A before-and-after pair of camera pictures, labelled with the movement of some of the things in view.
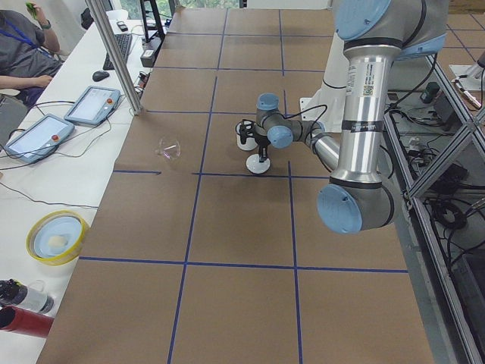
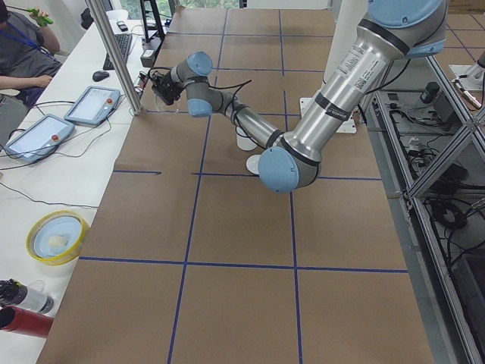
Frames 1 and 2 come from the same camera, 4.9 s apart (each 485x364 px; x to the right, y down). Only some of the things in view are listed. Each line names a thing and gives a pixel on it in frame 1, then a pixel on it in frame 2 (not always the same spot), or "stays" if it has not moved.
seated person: x=29 y=54 stays
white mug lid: x=254 y=165 stays
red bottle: x=13 y=318 stays
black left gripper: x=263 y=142 -> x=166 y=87
